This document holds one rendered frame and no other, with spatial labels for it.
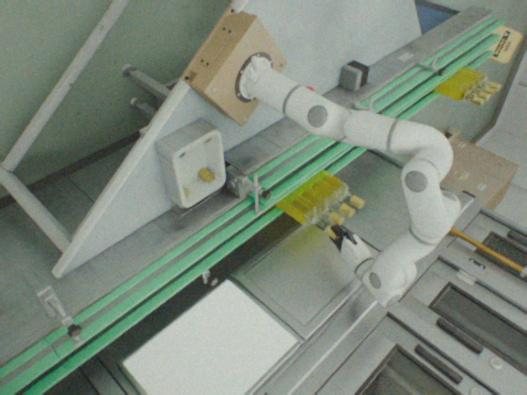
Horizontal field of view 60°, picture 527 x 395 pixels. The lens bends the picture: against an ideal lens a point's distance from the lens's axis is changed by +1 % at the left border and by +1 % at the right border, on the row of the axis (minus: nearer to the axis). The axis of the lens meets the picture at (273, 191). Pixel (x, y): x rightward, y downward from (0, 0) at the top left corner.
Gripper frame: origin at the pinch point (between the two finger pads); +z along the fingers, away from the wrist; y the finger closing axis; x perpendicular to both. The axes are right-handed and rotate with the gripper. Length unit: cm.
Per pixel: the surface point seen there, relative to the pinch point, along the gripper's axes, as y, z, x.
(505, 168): -230, 145, -370
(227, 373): -13, -19, 49
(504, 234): -16, -19, -65
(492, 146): -305, 238, -489
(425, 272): -18.1, -17.4, -28.4
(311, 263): -13.1, 1.9, 7.6
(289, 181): 6.0, 23.7, 4.2
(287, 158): 13.2, 27.7, 2.9
